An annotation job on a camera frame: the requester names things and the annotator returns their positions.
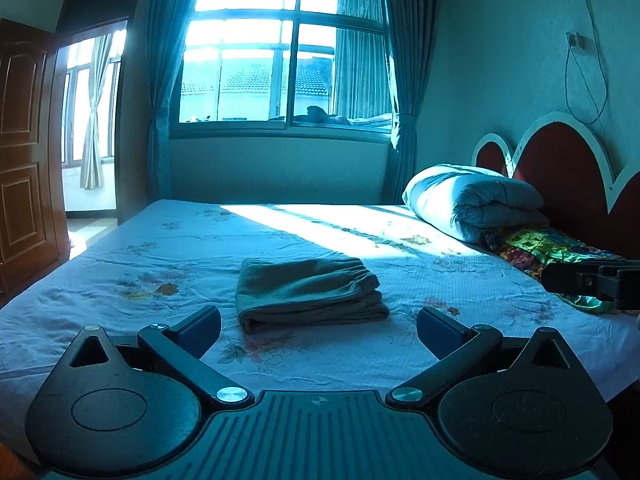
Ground rolled light quilt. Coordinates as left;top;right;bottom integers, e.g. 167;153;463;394
402;162;551;246

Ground sheer window curtain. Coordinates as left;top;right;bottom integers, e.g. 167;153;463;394
332;0;392;121

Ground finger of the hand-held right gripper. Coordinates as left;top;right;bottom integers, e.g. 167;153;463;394
540;257;640;312

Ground white balcony curtain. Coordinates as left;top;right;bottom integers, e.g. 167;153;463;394
80;32;116;191

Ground balcony window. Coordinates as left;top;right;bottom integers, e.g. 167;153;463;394
61;30;123;167

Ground green pants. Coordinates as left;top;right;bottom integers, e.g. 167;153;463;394
235;256;391;336

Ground blue window curtain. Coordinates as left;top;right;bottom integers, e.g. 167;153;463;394
380;0;443;206
146;0;211;201

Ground bedroom window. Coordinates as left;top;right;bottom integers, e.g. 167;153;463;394
170;0;401;142

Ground red and white headboard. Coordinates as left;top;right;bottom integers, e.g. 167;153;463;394
471;110;640;261

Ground colourful patterned pillow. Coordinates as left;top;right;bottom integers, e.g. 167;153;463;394
482;225;632;316

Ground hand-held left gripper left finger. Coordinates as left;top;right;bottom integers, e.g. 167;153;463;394
67;304;255;408

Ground wall cable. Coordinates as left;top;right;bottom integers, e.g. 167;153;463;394
564;0;609;126

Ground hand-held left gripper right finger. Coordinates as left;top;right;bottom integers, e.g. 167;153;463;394
386;305;576;408

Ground brown wooden door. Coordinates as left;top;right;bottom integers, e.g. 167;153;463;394
0;17;71;296

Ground bed with floral sheet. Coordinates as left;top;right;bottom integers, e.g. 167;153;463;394
0;199;640;461

